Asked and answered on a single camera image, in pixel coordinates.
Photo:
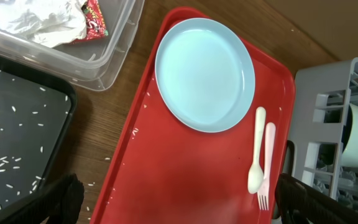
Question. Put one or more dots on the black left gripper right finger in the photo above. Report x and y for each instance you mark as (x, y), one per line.
(300, 203)

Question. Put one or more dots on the white crumpled tissue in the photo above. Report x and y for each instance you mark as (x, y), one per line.
(46, 22)

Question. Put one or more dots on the cream plastic spoon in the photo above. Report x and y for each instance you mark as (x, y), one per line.
(256, 175)

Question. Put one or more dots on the clear plastic bin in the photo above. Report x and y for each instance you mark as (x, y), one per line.
(93, 64)

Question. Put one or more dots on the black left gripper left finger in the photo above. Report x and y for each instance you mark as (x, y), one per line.
(58, 202)

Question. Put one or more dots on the pink plastic fork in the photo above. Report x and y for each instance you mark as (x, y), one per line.
(263, 192)

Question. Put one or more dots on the grey dishwasher rack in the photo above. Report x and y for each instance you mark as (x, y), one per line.
(323, 96)

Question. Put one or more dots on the light blue plate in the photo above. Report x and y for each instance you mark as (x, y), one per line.
(205, 75)

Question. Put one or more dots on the black waste tray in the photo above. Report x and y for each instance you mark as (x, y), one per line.
(20, 133)

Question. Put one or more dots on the red snack wrapper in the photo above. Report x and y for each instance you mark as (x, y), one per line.
(87, 22)

